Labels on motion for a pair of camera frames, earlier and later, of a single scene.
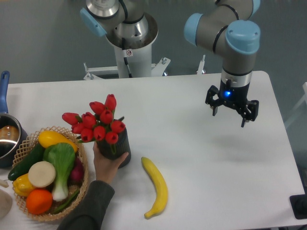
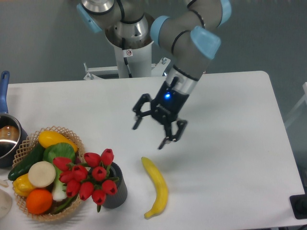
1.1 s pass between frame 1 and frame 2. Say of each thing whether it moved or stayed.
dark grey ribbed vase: moved
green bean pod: stayed
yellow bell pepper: stayed
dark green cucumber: stayed
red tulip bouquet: moved
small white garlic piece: stayed
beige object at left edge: stayed
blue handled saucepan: stayed
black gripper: moved
